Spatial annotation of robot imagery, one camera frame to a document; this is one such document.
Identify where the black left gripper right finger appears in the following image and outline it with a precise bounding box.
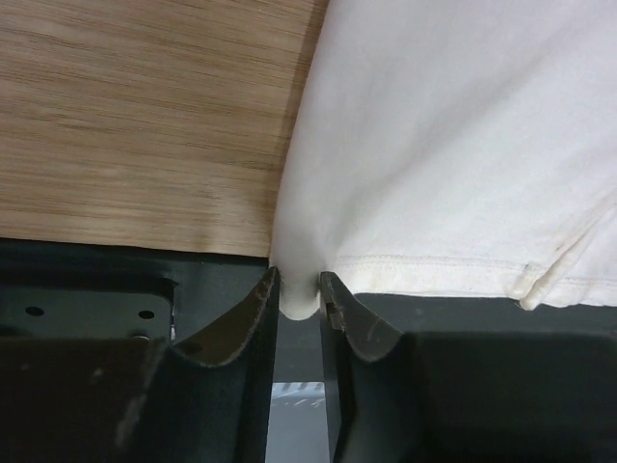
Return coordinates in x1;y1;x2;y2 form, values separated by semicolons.
319;272;616;462

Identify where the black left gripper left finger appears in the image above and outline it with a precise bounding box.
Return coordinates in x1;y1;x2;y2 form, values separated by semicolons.
1;268;280;462

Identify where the white t-shirt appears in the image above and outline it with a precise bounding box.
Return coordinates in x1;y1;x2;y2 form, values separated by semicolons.
270;1;616;320

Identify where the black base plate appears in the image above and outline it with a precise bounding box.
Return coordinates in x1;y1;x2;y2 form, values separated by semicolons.
1;240;616;401

